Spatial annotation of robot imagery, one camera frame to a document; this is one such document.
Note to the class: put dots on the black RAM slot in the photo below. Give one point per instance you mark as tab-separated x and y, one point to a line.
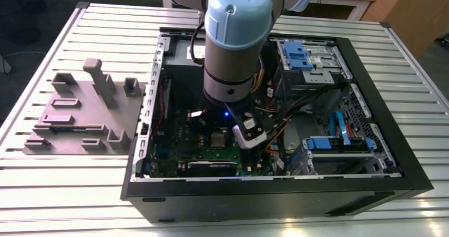
261	156
247	159
257	158
252	159

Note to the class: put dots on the brown wooden cabinet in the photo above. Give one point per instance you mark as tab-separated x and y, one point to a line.
413	16

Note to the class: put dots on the CPU socket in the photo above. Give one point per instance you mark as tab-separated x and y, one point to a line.
229	143

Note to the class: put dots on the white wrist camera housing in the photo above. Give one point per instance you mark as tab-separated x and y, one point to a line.
250	139

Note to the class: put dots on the grey power supply unit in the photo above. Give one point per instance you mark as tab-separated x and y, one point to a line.
182	76

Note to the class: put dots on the green motherboard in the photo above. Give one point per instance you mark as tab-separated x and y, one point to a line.
217	155

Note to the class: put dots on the grey parts rack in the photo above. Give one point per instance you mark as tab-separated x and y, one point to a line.
87	111

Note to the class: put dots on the silver square CPU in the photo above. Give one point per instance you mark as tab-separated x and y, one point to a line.
219	139

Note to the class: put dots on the black open PC case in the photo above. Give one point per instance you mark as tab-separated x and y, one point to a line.
245	200

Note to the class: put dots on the black graphics card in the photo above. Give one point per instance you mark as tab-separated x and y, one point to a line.
210	167

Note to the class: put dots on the blue board connector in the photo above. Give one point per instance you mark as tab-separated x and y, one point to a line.
163	150

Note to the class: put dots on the hard disk in blue carrier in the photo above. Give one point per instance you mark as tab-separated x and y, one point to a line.
321	143

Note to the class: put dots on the perforated metal disk bay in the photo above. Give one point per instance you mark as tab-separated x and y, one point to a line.
344	159

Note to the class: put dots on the blue plastic drive bracket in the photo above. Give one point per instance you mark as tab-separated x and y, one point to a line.
298	55

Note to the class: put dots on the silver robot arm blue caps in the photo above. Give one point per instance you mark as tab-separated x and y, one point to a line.
227	63

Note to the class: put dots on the silver drive cage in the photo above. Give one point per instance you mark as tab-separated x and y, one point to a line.
316	76

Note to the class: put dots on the RAM stick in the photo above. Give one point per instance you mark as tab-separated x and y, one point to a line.
70	129

